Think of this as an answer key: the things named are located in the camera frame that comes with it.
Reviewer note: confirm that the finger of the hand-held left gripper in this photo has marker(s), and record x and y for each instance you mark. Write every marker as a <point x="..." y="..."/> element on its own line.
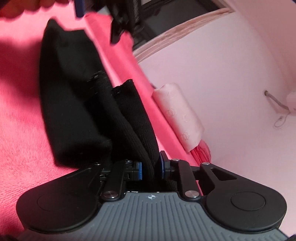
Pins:
<point x="79" y="8"/>
<point x="119" y="30"/>

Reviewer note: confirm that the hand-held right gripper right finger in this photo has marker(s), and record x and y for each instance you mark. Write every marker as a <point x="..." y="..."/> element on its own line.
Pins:
<point x="161" y="167"/>

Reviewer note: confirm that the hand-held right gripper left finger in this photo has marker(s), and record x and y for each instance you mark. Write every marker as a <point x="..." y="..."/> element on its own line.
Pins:
<point x="138" y="170"/>

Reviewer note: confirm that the person's left hand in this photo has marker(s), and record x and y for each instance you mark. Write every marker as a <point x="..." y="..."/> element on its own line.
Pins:
<point x="27" y="5"/>

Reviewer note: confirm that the red folded blanket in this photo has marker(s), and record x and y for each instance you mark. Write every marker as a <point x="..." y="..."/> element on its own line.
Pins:
<point x="203" y="151"/>

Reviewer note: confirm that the pale pink folded quilt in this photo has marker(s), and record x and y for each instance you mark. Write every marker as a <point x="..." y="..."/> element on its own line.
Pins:
<point x="178" y="115"/>

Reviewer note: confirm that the dark window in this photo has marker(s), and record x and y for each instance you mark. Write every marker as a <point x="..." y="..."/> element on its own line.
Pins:
<point x="175" y="14"/>

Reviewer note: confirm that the pink lace curtain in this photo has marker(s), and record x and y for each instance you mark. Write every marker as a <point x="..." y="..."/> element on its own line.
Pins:
<point x="175" y="34"/>

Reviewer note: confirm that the pink fleece blanket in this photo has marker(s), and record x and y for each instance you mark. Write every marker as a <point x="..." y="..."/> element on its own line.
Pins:
<point x="18" y="120"/>

